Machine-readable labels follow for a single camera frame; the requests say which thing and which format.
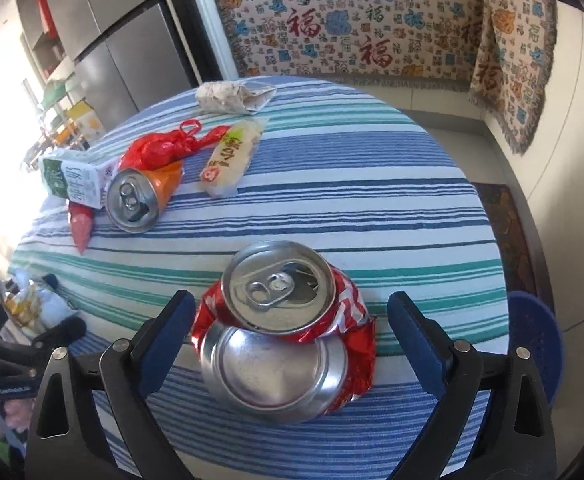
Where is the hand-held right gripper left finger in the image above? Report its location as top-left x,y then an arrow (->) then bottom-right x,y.
24,290 -> 197,480

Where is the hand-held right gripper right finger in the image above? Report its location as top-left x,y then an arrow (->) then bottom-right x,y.
387,291 -> 558,480

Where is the yellow snack wrapper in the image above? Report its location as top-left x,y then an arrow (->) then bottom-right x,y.
0,269 -> 75,337

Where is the crushed red drink can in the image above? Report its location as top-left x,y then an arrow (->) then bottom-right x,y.
192,240 -> 377,424

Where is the blue plastic basket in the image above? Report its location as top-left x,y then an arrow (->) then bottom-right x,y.
508,290 -> 566,407

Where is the red plastic bag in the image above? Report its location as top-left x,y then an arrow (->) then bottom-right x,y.
120,120 -> 233,172

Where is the floral tissue pack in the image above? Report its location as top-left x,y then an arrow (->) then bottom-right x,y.
195,81 -> 277,115

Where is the red snack wrapper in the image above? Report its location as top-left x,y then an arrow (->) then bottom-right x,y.
69,202 -> 96,255

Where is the green white milk carton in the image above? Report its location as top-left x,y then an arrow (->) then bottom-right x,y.
39,150 -> 122,209

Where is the orange drink can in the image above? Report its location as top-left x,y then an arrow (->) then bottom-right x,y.
106,162 -> 185,234

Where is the dark floor mat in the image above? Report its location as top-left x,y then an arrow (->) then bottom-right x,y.
472,182 -> 539,302

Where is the striped tablecloth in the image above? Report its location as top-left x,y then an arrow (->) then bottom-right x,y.
6,76 -> 511,480

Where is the yellow cardboard box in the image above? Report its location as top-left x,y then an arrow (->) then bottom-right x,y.
66,101 -> 104,137

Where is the rack with plastic basins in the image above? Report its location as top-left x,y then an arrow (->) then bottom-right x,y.
22,77 -> 87,161

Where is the white snack packet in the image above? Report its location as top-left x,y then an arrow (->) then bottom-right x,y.
199,117 -> 269,199

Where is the dark shelf cabinet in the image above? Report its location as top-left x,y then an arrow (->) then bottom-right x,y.
14,0 -> 72,82

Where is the grey refrigerator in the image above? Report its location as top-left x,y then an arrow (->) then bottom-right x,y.
36,0 -> 199,122

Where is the red hanging item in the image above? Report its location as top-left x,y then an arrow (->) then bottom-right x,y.
36,0 -> 58,39

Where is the small printed blanket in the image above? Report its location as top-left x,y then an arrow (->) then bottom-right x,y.
468,0 -> 558,156

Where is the large printed blanket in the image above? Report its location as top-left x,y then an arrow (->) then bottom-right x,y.
204,0 -> 489,92

